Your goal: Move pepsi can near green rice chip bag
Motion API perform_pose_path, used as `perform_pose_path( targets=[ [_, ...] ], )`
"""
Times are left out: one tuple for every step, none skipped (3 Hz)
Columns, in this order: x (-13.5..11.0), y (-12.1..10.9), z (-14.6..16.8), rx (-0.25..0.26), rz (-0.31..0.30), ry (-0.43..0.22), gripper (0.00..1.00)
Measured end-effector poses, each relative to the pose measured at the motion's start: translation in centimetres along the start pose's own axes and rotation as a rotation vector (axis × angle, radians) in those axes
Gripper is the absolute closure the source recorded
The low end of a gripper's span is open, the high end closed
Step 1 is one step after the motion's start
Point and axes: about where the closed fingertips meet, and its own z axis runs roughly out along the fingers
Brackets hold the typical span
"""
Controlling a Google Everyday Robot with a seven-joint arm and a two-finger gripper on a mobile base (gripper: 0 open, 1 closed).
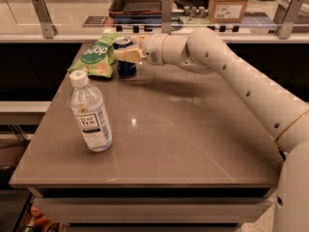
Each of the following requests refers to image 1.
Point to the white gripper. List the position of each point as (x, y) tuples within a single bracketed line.
[(153, 51)]

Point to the blue pepsi can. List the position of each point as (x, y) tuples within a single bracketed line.
[(125, 69)]

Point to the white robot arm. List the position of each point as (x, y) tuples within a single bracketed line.
[(285, 116)]

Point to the green rice chip bag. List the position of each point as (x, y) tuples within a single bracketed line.
[(97, 60)]

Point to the dark open tray bin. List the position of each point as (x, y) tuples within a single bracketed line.
[(135, 7)]

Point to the clear tea water bottle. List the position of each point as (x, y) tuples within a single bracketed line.
[(88, 107)]

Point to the cardboard box with label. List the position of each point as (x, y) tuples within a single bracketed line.
[(227, 11)]

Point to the grey table drawer front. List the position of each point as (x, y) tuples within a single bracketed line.
[(152, 210)]

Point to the middle metal glass bracket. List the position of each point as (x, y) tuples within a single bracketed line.
[(166, 16)]

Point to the metal glass bracket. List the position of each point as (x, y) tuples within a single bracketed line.
[(166, 16), (49, 30), (286, 26)]

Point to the left metal glass bracket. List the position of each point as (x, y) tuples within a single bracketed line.
[(49, 30)]

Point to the right metal glass bracket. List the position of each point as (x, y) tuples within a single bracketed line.
[(286, 26)]

